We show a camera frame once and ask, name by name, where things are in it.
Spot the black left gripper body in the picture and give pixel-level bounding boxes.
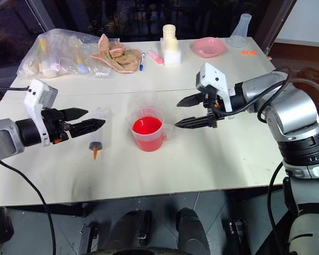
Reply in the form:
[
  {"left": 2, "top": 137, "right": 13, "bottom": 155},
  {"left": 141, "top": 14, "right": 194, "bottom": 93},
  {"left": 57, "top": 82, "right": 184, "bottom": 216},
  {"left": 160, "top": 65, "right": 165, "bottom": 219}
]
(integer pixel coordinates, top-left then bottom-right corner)
[{"left": 41, "top": 108, "right": 72, "bottom": 145}]

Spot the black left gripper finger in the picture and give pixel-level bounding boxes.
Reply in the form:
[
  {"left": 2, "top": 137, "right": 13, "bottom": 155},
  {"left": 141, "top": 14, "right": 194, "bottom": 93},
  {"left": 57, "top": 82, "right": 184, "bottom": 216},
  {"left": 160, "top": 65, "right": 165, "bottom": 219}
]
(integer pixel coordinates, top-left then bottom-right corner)
[
  {"left": 69, "top": 118, "right": 106, "bottom": 139},
  {"left": 61, "top": 107, "right": 89, "bottom": 122}
]

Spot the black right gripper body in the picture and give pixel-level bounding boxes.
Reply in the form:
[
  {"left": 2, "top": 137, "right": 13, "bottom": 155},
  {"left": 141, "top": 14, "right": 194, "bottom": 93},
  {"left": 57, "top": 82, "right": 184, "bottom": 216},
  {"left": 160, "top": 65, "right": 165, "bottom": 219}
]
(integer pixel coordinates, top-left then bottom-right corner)
[{"left": 202, "top": 89, "right": 226, "bottom": 129}]

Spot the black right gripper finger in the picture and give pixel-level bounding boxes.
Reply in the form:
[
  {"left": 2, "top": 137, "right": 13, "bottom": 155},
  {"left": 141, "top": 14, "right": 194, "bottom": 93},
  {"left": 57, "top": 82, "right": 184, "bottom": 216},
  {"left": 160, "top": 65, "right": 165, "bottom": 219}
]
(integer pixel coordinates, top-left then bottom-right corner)
[
  {"left": 176, "top": 92, "right": 205, "bottom": 108},
  {"left": 174, "top": 114, "right": 213, "bottom": 130}
]

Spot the clear syringe with orange tip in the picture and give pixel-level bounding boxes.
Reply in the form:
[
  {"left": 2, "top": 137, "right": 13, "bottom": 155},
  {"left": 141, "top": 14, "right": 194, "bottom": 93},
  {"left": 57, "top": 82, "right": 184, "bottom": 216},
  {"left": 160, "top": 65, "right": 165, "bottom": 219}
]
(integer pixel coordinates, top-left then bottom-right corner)
[{"left": 88, "top": 107, "right": 110, "bottom": 160}]

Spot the measuring cup with red liquid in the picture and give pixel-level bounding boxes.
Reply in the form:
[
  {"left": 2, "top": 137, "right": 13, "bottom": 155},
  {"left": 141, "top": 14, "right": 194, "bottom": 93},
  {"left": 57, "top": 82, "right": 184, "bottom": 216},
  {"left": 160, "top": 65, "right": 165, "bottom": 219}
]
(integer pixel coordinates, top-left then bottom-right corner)
[{"left": 125, "top": 106, "right": 174, "bottom": 152}]

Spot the pink eraser block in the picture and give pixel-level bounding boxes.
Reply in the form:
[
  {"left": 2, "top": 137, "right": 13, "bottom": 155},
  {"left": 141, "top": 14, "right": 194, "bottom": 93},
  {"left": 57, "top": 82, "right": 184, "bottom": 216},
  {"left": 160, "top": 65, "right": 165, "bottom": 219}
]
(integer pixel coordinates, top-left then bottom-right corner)
[{"left": 146, "top": 50, "right": 165, "bottom": 66}]

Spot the pink plastic bowl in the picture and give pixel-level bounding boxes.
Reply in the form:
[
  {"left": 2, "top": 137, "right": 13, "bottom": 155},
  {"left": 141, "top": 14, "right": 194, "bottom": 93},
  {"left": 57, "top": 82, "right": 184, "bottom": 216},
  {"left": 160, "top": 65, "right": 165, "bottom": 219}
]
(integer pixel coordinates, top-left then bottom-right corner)
[{"left": 192, "top": 37, "right": 228, "bottom": 58}]

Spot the blue and white marker pen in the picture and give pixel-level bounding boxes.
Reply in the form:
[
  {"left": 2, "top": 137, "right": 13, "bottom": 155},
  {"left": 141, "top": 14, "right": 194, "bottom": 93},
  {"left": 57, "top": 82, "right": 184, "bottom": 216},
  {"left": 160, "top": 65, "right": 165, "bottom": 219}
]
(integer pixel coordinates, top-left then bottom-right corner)
[{"left": 138, "top": 51, "right": 147, "bottom": 72}]

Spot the clear plastic bag with items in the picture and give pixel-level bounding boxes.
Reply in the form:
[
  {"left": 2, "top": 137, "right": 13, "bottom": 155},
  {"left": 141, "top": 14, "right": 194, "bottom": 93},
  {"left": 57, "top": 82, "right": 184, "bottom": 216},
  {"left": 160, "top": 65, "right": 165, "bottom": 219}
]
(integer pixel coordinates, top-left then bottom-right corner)
[{"left": 16, "top": 28, "right": 116, "bottom": 80}]

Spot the pink and brown cloth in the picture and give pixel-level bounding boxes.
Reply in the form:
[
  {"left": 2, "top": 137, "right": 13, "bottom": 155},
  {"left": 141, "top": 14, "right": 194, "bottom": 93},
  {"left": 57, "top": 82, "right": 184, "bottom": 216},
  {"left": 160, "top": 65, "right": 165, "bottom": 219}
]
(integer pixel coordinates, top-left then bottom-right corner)
[{"left": 90, "top": 33, "right": 144, "bottom": 74}]

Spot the clear conical flask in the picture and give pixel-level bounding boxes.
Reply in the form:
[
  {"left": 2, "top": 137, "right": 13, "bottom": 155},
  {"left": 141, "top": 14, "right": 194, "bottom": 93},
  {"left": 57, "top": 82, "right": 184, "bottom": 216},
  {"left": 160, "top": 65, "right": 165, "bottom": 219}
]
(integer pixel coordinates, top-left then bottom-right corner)
[{"left": 229, "top": 13, "right": 253, "bottom": 38}]

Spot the dark rounded shape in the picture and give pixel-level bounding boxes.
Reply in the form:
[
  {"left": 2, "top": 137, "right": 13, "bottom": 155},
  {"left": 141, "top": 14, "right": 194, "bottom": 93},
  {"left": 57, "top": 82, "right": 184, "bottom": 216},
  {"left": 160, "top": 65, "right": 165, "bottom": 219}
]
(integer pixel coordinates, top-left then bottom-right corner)
[
  {"left": 105, "top": 209, "right": 153, "bottom": 255},
  {"left": 176, "top": 207, "right": 211, "bottom": 255}
]

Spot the beige robot body shell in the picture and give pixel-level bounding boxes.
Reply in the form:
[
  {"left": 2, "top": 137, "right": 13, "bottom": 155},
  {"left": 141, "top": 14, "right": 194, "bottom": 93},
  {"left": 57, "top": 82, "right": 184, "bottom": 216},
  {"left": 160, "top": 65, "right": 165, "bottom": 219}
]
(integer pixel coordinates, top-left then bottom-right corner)
[{"left": 286, "top": 208, "right": 319, "bottom": 255}]

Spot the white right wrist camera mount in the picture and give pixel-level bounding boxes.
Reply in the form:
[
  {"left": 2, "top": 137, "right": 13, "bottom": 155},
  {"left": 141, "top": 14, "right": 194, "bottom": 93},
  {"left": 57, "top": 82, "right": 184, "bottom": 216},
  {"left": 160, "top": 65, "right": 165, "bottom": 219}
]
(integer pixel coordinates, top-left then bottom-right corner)
[{"left": 196, "top": 62, "right": 236, "bottom": 113}]

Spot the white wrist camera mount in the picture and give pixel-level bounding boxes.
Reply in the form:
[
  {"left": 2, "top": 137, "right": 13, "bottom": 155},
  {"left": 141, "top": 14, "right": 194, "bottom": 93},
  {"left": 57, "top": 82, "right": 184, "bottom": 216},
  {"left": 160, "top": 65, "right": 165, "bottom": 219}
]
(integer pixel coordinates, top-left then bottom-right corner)
[
  {"left": 196, "top": 62, "right": 236, "bottom": 113},
  {"left": 23, "top": 78, "right": 59, "bottom": 148}
]

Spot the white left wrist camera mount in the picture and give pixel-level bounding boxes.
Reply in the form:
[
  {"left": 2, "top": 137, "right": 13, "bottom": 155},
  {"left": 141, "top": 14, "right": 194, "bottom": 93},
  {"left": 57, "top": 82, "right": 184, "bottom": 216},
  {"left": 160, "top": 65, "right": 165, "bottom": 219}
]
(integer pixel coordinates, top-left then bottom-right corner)
[{"left": 23, "top": 78, "right": 59, "bottom": 148}]

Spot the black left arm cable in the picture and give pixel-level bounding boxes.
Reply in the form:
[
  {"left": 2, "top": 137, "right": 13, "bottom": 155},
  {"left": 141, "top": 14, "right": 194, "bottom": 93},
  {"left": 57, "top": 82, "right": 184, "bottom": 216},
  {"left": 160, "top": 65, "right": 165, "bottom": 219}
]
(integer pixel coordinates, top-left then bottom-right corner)
[{"left": 0, "top": 87, "right": 30, "bottom": 93}]

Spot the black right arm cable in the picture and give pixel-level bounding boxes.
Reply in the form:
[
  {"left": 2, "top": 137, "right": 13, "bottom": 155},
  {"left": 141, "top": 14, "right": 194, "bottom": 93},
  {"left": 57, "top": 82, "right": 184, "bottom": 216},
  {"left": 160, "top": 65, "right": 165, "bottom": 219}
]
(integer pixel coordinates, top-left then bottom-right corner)
[{"left": 215, "top": 66, "right": 319, "bottom": 123}]

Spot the black cable under arm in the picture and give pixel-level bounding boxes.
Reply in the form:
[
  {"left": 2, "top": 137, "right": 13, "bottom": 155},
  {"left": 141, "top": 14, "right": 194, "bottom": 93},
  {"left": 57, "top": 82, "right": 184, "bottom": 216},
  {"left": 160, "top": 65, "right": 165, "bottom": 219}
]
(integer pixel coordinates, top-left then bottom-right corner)
[
  {"left": 268, "top": 161, "right": 293, "bottom": 255},
  {"left": 0, "top": 160, "right": 57, "bottom": 255}
]

